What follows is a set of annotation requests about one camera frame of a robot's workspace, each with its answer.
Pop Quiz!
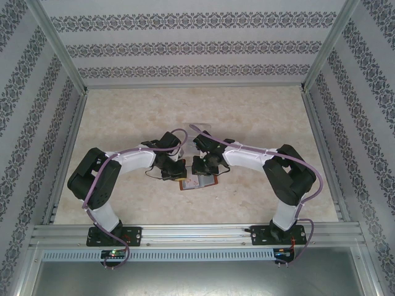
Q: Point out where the brown leather card holder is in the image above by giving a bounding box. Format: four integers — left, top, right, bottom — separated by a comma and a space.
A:
178, 174, 220, 192

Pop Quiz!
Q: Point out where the grey metal sheet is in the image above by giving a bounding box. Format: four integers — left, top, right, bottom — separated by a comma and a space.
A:
18, 260, 379, 296

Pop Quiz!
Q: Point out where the thin black left gripper cable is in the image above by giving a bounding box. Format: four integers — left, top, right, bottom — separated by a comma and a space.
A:
144, 165, 164, 180

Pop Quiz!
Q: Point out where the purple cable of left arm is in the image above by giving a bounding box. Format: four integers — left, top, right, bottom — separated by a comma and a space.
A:
81, 128, 189, 271

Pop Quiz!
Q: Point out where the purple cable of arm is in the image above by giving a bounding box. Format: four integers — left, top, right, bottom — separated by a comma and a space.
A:
81, 128, 189, 271
188, 123, 325, 269

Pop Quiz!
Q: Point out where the aluminium mounting rail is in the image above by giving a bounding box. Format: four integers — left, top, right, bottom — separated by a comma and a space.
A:
29, 224, 367, 247

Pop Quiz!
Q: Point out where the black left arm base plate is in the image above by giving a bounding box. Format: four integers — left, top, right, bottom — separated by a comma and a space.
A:
88, 226, 143, 247

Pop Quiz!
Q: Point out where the grey slotted cable duct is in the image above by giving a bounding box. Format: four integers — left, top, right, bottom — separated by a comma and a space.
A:
41, 249, 275, 261

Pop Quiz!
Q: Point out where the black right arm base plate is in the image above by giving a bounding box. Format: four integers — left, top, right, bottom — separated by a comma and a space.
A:
251, 224, 308, 246

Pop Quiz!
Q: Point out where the aluminium table side rail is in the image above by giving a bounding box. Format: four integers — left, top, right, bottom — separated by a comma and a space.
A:
43, 92, 89, 224
304, 91, 351, 221

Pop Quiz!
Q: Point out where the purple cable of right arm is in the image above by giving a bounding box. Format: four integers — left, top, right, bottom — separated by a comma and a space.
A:
188, 123, 325, 269

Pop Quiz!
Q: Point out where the aluminium frame post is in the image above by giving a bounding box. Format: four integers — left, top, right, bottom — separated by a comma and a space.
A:
301, 0, 362, 92
26, 0, 89, 93

